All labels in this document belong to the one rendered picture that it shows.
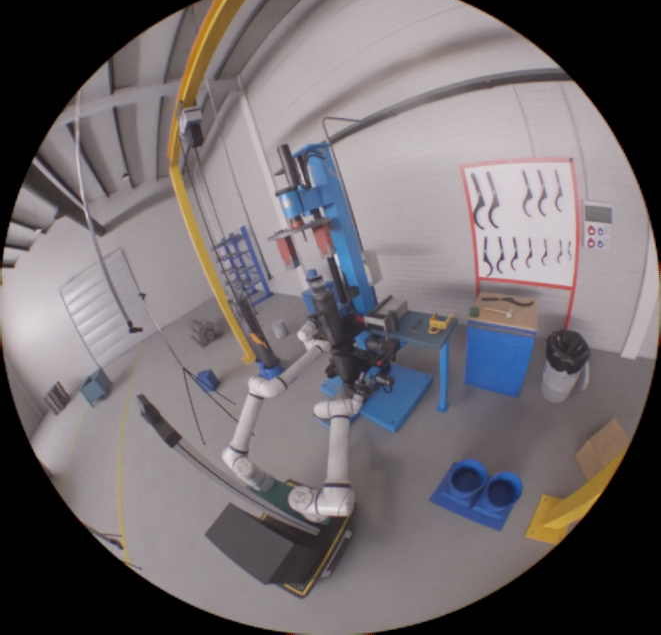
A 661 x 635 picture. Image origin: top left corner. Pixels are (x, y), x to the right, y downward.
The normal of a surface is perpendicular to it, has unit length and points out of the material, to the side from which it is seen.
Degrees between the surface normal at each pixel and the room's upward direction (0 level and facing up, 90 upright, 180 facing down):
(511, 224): 90
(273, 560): 0
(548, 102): 90
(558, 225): 90
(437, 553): 0
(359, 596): 0
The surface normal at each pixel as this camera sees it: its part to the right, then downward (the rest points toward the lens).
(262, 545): -0.29, -0.87
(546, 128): -0.70, 0.47
